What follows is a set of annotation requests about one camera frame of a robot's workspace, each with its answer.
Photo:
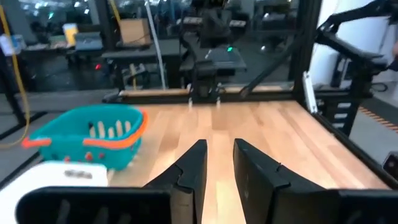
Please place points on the silver aluminium bracket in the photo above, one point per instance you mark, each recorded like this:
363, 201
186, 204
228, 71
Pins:
310, 93

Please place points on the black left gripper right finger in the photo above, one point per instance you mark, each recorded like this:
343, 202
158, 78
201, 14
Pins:
280, 205

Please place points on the white rod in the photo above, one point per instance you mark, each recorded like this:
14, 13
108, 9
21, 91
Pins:
157, 46

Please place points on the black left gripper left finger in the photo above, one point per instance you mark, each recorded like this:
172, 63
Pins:
155, 205

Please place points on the teal basket orange rim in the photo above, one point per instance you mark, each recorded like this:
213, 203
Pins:
68, 127

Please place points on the black aluminium table frame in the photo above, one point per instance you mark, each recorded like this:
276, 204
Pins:
306, 46

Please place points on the black desk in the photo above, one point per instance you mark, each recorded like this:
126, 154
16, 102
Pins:
140, 56

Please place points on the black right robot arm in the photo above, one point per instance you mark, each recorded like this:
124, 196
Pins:
203, 74

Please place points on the white plastic bin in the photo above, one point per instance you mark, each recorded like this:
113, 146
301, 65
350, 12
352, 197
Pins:
46, 174

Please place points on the cardboard box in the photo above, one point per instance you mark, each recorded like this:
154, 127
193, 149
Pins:
135, 32

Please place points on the background black robot arm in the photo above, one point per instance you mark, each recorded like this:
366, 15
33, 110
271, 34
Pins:
351, 53

